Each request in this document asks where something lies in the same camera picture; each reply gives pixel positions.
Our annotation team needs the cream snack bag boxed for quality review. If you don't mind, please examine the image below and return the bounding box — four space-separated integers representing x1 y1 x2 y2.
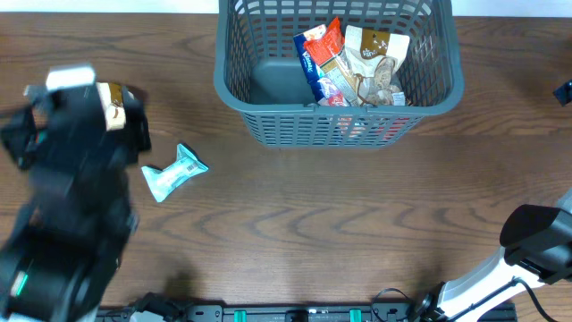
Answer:
96 82 127 131
344 25 410 106

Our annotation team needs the teal snack wrapper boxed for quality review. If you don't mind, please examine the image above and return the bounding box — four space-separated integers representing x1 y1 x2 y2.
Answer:
141 144 208 202

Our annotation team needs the grey plastic basket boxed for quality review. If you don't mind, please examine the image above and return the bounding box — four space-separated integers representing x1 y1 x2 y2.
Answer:
214 0 464 148

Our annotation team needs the colourful tissue pack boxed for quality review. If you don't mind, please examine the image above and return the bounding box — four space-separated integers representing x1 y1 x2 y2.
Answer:
293 18 358 107

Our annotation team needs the orange cracker package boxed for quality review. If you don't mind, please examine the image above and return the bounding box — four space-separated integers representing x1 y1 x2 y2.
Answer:
303 16 410 140

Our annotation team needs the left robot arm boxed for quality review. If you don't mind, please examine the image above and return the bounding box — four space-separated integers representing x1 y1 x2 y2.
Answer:
1 64 151 321

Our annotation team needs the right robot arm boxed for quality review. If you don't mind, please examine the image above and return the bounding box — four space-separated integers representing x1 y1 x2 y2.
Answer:
409 191 571 321

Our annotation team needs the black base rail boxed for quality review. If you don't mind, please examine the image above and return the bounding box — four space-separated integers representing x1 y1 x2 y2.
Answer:
96 292 519 322

